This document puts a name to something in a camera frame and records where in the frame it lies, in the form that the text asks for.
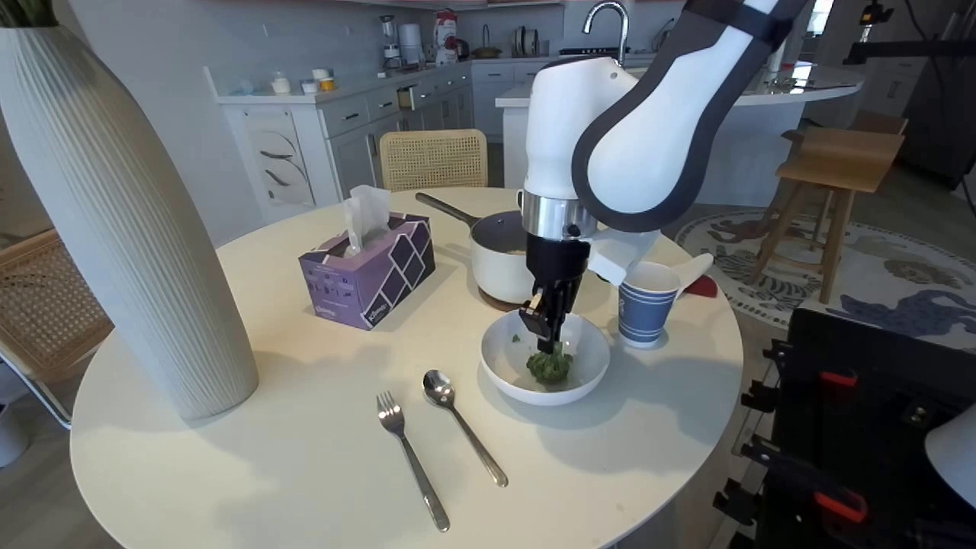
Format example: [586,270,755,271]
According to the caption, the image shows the white paper napkin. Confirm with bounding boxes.
[589,230,713,292]

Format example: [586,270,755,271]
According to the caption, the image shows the silver fork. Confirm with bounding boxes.
[375,392,452,532]

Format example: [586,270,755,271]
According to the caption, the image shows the purple tissue box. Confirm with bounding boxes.
[299,188,436,330]

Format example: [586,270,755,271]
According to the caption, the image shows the green broccoli piece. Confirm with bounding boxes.
[529,350,572,387]

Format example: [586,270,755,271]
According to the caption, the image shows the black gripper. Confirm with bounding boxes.
[520,234,589,357]

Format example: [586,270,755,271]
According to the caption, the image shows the white pot with handle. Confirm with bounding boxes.
[419,194,535,304]

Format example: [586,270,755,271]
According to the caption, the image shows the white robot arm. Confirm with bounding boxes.
[520,0,809,355]

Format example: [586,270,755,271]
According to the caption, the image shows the red silicone spatula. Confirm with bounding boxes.
[682,276,716,300]

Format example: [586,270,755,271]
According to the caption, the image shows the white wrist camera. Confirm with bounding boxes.
[589,252,629,287]

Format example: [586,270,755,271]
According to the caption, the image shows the white kitchen island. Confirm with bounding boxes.
[697,65,863,209]

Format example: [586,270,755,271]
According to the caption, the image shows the black equipment cart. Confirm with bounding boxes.
[713,312,976,549]

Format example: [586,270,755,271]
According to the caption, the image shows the beige upholstered chair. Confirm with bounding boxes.
[378,129,487,191]

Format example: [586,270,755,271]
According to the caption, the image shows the silver spoon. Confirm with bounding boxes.
[421,369,510,488]

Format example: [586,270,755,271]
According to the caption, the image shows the woven cane chair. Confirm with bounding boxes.
[0,230,112,428]

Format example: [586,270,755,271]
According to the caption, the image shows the patterned round rug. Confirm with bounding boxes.
[676,214,976,350]

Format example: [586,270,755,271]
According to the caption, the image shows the blue white paper cup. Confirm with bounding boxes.
[619,262,680,348]

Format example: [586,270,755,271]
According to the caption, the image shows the wooden bar stool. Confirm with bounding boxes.
[755,129,902,301]

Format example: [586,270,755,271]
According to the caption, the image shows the white ceramic bowl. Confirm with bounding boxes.
[481,312,611,405]

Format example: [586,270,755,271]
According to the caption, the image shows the white ribbed floor vase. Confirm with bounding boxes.
[0,29,258,422]

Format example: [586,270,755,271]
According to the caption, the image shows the white kitchen cabinet counter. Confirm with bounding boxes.
[208,65,477,224]

